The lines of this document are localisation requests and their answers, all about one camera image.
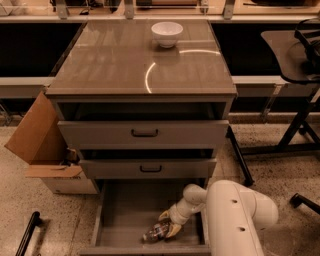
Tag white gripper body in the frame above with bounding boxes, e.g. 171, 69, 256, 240
169, 203, 193, 225

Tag clear plastic water bottle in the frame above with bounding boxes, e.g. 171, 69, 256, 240
142, 221, 170, 243

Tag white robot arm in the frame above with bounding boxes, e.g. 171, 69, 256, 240
158, 180, 279, 256

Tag bottom grey drawer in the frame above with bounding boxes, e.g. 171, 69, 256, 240
80, 179, 211, 256

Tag grey drawer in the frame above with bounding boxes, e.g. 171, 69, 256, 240
80, 179, 211, 256
80, 159, 216, 179
58, 120, 228, 150

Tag middle grey drawer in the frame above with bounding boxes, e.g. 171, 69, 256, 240
80, 159, 216, 179

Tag top grey drawer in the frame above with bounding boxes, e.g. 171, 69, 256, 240
58, 120, 228, 150

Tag grey drawer cabinet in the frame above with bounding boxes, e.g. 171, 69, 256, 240
45, 19, 238, 188

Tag black leg at right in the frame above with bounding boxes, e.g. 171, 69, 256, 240
289, 193, 320, 215

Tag black bar on floor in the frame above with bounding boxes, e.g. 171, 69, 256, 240
15, 211, 42, 256

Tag brown cardboard box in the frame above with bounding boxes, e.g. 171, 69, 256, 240
5, 93, 98, 194

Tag white ceramic bowl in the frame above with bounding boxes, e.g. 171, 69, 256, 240
151, 21, 183, 48

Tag black chair with frame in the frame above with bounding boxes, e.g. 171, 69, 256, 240
227, 18, 320, 186

